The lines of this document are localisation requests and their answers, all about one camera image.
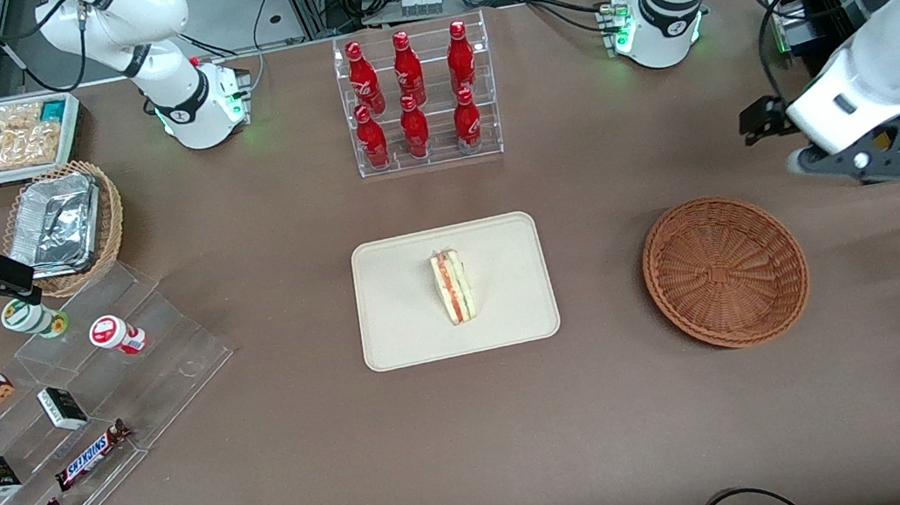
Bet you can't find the white power strip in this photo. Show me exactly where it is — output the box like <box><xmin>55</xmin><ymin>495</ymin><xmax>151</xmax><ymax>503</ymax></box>
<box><xmin>397</xmin><ymin>0</ymin><xmax>446</xmax><ymax>21</ymax></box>

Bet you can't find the red cola bottle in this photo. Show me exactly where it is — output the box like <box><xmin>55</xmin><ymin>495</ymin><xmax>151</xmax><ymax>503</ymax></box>
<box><xmin>442</xmin><ymin>18</ymin><xmax>481</xmax><ymax>96</ymax></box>
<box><xmin>396</xmin><ymin>92</ymin><xmax>433</xmax><ymax>161</ymax></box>
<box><xmin>389</xmin><ymin>28</ymin><xmax>428</xmax><ymax>109</ymax></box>
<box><xmin>449</xmin><ymin>86</ymin><xmax>486</xmax><ymax>155</ymax></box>
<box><xmin>352</xmin><ymin>102</ymin><xmax>392</xmax><ymax>172</ymax></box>
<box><xmin>344</xmin><ymin>38</ymin><xmax>387</xmax><ymax>119</ymax></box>

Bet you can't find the large clear cracker bag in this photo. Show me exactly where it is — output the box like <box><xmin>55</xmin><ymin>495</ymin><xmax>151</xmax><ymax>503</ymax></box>
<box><xmin>0</xmin><ymin>120</ymin><xmax>68</xmax><ymax>172</ymax></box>

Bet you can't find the brown round wicker basket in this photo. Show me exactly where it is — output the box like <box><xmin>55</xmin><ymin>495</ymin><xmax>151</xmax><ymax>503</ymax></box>
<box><xmin>634</xmin><ymin>183</ymin><xmax>819</xmax><ymax>361</ymax></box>

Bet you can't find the small clear cracker bag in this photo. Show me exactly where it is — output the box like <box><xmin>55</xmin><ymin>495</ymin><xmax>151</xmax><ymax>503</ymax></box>
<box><xmin>0</xmin><ymin>99</ymin><xmax>47</xmax><ymax>133</ymax></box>

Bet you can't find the light wicker basket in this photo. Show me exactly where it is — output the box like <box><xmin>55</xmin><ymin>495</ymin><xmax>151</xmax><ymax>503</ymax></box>
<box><xmin>0</xmin><ymin>155</ymin><xmax>135</xmax><ymax>306</ymax></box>

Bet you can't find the red lid yogurt cup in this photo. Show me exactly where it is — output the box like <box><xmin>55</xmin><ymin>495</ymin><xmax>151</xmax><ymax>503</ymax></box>
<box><xmin>86</xmin><ymin>310</ymin><xmax>150</xmax><ymax>362</ymax></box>

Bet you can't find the clear acrylic stepped display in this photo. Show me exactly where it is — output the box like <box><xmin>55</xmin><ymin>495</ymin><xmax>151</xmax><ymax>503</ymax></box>
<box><xmin>0</xmin><ymin>248</ymin><xmax>256</xmax><ymax>505</ymax></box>

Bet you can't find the white plastic snack bin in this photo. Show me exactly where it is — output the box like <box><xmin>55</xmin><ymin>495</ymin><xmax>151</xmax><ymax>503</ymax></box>
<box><xmin>0</xmin><ymin>89</ymin><xmax>93</xmax><ymax>189</ymax></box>

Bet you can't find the triangle sandwich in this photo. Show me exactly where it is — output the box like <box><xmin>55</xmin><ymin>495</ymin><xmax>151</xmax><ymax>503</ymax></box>
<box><xmin>427</xmin><ymin>245</ymin><xmax>480</xmax><ymax>329</ymax></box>

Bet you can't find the beige plastic tray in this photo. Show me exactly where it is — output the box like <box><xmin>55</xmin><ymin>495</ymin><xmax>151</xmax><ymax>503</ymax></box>
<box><xmin>347</xmin><ymin>208</ymin><xmax>564</xmax><ymax>375</ymax></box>

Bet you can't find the clear acrylic bottle rack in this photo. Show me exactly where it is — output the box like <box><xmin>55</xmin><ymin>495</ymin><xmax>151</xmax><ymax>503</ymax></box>
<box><xmin>329</xmin><ymin>8</ymin><xmax>507</xmax><ymax>181</ymax></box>

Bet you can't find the aluminium foil tray stack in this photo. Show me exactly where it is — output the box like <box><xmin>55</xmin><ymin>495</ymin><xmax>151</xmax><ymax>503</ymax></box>
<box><xmin>0</xmin><ymin>168</ymin><xmax>112</xmax><ymax>284</ymax></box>

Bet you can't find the green lid yogurt cup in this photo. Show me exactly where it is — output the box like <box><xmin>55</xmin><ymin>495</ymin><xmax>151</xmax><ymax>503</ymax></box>
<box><xmin>0</xmin><ymin>290</ymin><xmax>72</xmax><ymax>345</ymax></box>

